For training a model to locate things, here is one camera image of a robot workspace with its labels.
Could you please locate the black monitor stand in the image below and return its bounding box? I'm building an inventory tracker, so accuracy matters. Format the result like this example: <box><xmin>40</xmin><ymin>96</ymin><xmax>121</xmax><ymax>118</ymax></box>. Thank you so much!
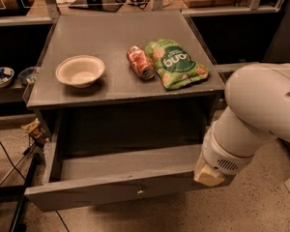
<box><xmin>69</xmin><ymin>0</ymin><xmax>122</xmax><ymax>13</ymax></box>

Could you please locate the grey top drawer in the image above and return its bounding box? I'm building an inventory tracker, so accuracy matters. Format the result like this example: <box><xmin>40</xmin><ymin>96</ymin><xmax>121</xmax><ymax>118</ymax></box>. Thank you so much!
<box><xmin>24</xmin><ymin>111</ymin><xmax>236</xmax><ymax>213</ymax></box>

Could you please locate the brown snack packet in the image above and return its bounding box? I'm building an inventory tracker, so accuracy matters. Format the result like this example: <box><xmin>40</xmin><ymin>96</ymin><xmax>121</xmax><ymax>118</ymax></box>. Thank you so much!
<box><xmin>21</xmin><ymin>118</ymin><xmax>47</xmax><ymax>146</ymax></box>

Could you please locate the grey drawer cabinet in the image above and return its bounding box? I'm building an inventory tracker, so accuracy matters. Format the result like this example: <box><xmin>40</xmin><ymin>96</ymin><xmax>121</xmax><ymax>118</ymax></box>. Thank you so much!
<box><xmin>28</xmin><ymin>11</ymin><xmax>223</xmax><ymax>155</ymax></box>

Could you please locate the blue patterned bowl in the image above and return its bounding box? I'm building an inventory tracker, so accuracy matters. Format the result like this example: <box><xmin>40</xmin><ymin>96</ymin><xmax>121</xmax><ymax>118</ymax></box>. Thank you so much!
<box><xmin>0</xmin><ymin>67</ymin><xmax>15</xmax><ymax>88</ymax></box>

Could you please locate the black floor stand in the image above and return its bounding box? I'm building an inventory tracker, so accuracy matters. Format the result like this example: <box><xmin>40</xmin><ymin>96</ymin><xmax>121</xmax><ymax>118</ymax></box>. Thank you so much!
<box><xmin>0</xmin><ymin>147</ymin><xmax>44</xmax><ymax>232</ymax></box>

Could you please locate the white paper bowl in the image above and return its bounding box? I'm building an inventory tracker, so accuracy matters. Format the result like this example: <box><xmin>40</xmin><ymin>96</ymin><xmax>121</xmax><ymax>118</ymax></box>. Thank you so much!
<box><xmin>55</xmin><ymin>55</ymin><xmax>105</xmax><ymax>88</ymax></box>

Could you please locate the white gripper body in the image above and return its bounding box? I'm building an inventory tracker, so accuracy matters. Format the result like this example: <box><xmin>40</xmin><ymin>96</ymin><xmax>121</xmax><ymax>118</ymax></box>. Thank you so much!
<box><xmin>201</xmin><ymin>121</ymin><xmax>254</xmax><ymax>175</ymax></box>

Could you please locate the green snack bag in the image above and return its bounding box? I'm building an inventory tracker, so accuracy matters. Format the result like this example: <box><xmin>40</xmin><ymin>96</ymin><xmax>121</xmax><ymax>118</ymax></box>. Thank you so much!
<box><xmin>145</xmin><ymin>39</ymin><xmax>210</xmax><ymax>91</ymax></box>

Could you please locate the red soda can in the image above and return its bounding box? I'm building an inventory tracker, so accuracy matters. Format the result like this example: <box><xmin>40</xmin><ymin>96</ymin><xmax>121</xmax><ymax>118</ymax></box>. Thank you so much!
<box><xmin>127</xmin><ymin>45</ymin><xmax>156</xmax><ymax>80</ymax></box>

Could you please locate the small dark bowl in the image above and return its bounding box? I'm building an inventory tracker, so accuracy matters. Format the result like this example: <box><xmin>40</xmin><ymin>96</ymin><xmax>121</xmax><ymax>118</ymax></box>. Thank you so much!
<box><xmin>17</xmin><ymin>67</ymin><xmax>40</xmax><ymax>85</ymax></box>

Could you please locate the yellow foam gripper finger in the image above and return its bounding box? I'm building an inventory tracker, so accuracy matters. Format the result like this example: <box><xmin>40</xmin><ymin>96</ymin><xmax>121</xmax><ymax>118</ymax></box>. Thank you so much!
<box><xmin>193</xmin><ymin>153</ymin><xmax>225</xmax><ymax>187</ymax></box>

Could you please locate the grey side ledge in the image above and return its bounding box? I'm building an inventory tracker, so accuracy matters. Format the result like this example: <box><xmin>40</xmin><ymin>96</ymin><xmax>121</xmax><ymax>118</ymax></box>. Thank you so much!
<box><xmin>215</xmin><ymin>62</ymin><xmax>249</xmax><ymax>78</ymax></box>

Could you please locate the black floor cable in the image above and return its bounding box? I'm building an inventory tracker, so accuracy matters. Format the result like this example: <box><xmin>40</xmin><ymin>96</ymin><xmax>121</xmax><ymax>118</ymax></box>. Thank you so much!
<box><xmin>0</xmin><ymin>130</ymin><xmax>27</xmax><ymax>182</ymax></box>

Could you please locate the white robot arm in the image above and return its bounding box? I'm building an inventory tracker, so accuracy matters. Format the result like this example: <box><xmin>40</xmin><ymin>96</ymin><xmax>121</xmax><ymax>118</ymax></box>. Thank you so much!
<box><xmin>194</xmin><ymin>63</ymin><xmax>290</xmax><ymax>187</ymax></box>

